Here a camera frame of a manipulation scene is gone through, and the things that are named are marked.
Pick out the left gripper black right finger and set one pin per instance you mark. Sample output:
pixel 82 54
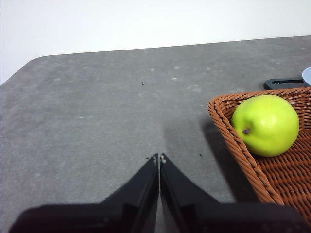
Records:
pixel 206 216

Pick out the dark flat tray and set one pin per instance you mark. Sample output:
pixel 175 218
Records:
pixel 268 84

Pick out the brown woven wicker basket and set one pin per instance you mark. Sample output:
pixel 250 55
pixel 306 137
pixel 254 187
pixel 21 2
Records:
pixel 286 179

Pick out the blue round plate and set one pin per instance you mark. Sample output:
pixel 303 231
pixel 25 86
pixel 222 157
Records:
pixel 307 76

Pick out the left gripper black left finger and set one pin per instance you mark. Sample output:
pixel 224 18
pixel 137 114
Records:
pixel 109 216

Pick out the green apple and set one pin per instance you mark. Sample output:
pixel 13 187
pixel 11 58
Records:
pixel 267 126

